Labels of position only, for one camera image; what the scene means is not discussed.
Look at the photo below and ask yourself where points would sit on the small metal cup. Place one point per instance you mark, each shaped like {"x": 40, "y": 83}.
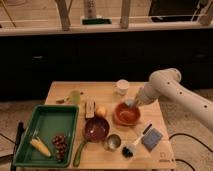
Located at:
{"x": 112, "y": 142}

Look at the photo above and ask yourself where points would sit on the yellow corn cob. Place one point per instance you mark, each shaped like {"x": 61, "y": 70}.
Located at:
{"x": 38, "y": 144}

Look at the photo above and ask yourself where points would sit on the dish brush black bristles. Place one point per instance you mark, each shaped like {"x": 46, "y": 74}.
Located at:
{"x": 129, "y": 149}

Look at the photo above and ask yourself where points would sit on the black chair frame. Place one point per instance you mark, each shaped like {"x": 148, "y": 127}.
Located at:
{"x": 8, "y": 156}

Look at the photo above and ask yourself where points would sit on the orange bowl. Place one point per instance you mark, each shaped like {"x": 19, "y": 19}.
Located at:
{"x": 125, "y": 115}

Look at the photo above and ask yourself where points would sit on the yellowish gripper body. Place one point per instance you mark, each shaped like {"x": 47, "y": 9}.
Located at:
{"x": 136, "y": 103}

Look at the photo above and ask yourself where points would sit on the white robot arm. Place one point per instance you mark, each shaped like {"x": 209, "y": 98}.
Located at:
{"x": 166, "y": 82}

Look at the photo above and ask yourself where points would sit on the green base white stand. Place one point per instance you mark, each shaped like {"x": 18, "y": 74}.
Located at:
{"x": 90, "y": 16}

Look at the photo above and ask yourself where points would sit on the white cup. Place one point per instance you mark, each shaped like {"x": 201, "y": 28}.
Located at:
{"x": 122, "y": 87}

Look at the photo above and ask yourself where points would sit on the green handled utensil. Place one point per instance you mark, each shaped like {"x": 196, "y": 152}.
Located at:
{"x": 77, "y": 158}

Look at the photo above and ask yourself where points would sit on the brown wooden block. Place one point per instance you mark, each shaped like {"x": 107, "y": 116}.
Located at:
{"x": 89, "y": 109}

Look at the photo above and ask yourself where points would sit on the grey blue towel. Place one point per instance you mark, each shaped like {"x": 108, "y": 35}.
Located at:
{"x": 129, "y": 103}

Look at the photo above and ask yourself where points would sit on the bunch of red grapes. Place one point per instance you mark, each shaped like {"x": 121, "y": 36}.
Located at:
{"x": 60, "y": 145}

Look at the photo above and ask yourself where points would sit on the small brown food piece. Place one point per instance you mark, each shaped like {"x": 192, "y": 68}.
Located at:
{"x": 60, "y": 101}

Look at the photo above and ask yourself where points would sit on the blue sponge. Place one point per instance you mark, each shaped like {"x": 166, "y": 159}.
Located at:
{"x": 151, "y": 139}

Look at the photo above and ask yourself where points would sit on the green plastic tray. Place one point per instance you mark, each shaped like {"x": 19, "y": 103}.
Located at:
{"x": 46, "y": 122}

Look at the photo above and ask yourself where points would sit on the yellow apple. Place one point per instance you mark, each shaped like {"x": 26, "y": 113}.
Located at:
{"x": 101, "y": 111}

